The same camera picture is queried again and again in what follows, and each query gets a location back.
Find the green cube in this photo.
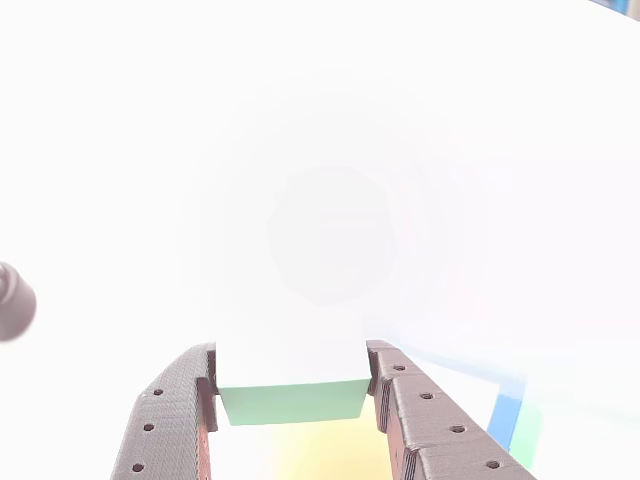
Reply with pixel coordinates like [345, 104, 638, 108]
[214, 319, 372, 427]

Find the blue tape square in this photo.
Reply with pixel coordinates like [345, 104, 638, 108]
[394, 342, 527, 454]

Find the green tape square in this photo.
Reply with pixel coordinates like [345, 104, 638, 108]
[509, 399, 544, 471]

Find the blue background object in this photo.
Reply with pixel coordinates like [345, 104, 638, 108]
[589, 0, 640, 21]

